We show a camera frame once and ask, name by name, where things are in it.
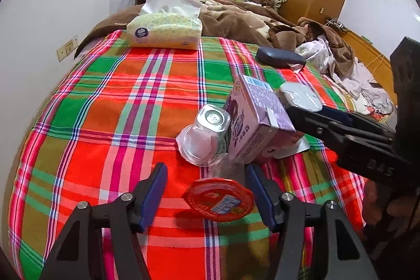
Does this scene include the brown fleece blanket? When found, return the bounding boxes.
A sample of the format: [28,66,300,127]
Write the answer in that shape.
[74,0,356,77]

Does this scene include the dark blue glasses case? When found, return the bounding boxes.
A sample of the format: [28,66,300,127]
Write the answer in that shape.
[256,46,307,68]

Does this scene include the beige wall socket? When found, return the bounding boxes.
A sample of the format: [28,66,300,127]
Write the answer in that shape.
[56,35,79,62]

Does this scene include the pale printed duvet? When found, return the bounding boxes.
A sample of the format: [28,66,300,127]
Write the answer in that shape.
[295,37,394,110]

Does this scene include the yellow-green tissue pack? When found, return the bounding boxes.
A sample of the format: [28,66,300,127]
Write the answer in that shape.
[126,0,203,50]

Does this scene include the clear cup with red lid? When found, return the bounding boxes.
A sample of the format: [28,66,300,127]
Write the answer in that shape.
[182,152,255,222]

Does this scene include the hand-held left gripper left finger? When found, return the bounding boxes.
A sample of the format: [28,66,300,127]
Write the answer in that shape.
[39,162,169,280]

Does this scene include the white power strip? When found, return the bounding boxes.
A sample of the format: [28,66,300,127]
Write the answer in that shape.
[325,16,345,29]

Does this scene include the clear plastic cup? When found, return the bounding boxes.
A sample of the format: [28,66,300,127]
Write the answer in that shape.
[176,104,232,166]

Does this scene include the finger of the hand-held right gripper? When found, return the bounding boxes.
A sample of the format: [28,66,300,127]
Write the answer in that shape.
[287,105,354,163]
[323,106,396,145]

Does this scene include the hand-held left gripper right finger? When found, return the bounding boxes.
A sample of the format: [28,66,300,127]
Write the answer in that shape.
[245,163,378,280]

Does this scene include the white and blue yogurt cup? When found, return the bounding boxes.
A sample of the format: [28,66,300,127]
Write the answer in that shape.
[272,81,324,160]

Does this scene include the purple milk carton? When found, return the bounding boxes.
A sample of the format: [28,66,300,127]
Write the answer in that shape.
[223,73,306,166]

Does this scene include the cream floral blanket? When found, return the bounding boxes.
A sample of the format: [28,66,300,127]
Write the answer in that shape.
[356,96,397,123]

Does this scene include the wooden headboard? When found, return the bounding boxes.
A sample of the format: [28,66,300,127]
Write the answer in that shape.
[339,29,399,103]

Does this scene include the plaid bed sheet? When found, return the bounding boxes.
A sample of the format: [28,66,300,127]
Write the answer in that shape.
[7,29,368,280]

